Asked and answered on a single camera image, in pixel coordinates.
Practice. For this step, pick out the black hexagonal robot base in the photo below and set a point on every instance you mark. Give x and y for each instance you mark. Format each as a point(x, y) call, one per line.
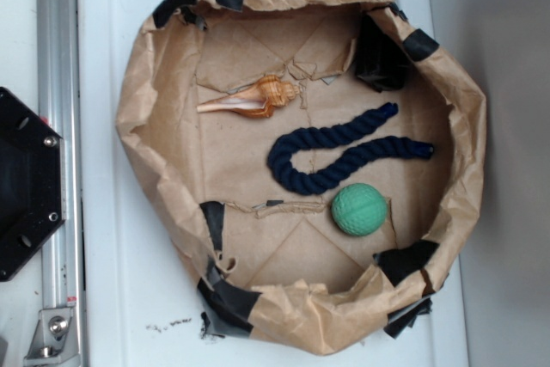
point(31, 184)

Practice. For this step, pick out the orange spiral sea shell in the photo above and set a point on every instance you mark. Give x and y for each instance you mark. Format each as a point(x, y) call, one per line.
point(257, 101)

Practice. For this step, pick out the brown paper bag container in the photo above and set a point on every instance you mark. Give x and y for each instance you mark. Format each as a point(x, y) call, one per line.
point(247, 202)

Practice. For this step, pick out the green dimpled rubber ball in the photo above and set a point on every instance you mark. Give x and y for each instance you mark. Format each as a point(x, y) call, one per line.
point(359, 209)

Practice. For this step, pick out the aluminium extrusion rail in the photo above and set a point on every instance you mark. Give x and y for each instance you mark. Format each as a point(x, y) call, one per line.
point(63, 278)

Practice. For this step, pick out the metal corner bracket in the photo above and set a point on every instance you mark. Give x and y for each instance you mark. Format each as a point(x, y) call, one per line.
point(55, 341)

